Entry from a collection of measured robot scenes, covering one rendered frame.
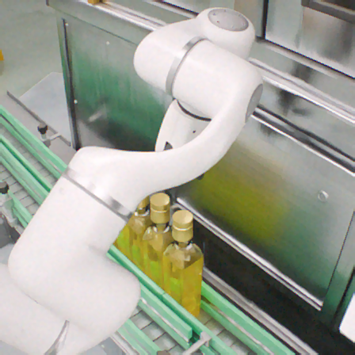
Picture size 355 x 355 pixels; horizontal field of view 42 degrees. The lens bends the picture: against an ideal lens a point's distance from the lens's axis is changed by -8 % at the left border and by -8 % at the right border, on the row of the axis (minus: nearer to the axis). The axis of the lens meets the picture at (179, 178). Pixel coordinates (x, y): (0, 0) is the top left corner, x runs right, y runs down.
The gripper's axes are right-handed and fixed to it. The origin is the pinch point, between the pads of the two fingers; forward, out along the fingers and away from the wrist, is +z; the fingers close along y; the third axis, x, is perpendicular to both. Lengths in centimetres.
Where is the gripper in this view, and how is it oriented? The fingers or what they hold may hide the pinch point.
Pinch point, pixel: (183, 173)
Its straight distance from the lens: 76.4
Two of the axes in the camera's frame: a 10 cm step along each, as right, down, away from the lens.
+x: 6.6, 6.4, -3.8
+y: -7.3, 4.3, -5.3
